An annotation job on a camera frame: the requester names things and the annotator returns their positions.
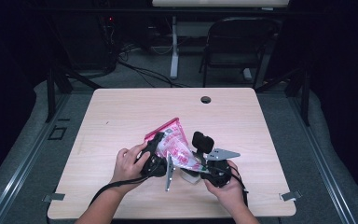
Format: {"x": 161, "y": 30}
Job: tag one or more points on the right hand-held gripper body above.
{"x": 220, "y": 172}

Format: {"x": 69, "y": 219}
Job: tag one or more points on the black folding chair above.
{"x": 239, "y": 34}

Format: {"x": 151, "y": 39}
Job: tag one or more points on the black computer tower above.
{"x": 87, "y": 46}

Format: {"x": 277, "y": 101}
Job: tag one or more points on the aluminium floor rail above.
{"x": 326, "y": 174}
{"x": 21, "y": 171}

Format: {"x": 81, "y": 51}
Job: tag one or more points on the black metal stand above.
{"x": 50, "y": 93}
{"x": 305, "y": 99}

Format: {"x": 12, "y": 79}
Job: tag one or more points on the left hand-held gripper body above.
{"x": 154, "y": 166}

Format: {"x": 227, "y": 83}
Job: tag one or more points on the person's right hand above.
{"x": 233, "y": 194}

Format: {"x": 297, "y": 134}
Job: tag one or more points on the pink and clear plastic bag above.
{"x": 177, "y": 143}

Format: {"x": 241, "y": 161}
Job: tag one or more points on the person's left hand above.
{"x": 127, "y": 168}

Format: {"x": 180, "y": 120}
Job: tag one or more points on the white desk with white legs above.
{"x": 220, "y": 3}

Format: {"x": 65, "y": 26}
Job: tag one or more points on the grey metal table bracket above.
{"x": 54, "y": 197}
{"x": 290, "y": 195}

